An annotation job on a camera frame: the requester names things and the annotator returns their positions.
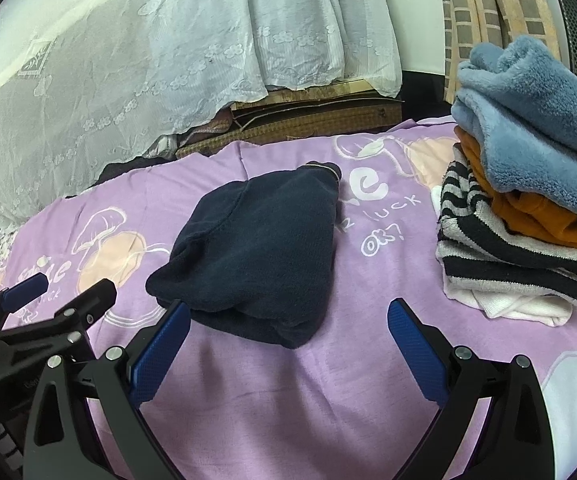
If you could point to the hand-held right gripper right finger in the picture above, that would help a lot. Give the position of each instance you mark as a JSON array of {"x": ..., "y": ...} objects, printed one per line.
[{"x": 416, "y": 355}]

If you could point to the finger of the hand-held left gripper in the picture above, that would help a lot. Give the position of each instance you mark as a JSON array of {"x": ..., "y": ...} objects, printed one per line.
[
  {"x": 88, "y": 302},
  {"x": 23, "y": 292}
]

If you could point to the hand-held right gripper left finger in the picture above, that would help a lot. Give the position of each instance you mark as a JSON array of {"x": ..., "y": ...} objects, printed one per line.
[{"x": 161, "y": 355}]

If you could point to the navy knit cardigan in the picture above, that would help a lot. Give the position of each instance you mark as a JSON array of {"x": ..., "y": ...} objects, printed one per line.
[{"x": 258, "y": 250}]

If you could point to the black white striped garment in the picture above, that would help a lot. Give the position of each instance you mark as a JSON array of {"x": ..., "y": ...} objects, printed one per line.
[{"x": 493, "y": 255}]

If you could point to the purple printed blanket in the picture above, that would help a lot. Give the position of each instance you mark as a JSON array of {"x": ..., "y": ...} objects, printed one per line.
[{"x": 293, "y": 400}]

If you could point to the black cloth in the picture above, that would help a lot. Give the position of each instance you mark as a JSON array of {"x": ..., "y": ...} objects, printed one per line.
[{"x": 118, "y": 167}]

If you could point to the white cloth bundle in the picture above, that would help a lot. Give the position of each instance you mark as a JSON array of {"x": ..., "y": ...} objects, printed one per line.
[{"x": 161, "y": 145}]

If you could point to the orange garment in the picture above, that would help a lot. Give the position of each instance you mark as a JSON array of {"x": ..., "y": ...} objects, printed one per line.
[{"x": 533, "y": 215}]

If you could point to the pink striped cloth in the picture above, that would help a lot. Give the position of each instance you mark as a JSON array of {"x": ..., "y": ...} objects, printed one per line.
[{"x": 208, "y": 127}]

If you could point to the white lace cloth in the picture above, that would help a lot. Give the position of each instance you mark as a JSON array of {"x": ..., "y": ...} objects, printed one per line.
[{"x": 143, "y": 60}]

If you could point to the brown woven mats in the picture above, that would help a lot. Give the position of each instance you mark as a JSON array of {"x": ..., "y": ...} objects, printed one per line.
[{"x": 293, "y": 120}]

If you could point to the blue fleece garment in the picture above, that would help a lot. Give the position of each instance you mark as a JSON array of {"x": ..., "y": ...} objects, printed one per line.
[{"x": 543, "y": 120}]

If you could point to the checked curtain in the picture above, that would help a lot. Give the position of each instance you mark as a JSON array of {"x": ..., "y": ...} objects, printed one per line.
[{"x": 468, "y": 10}]

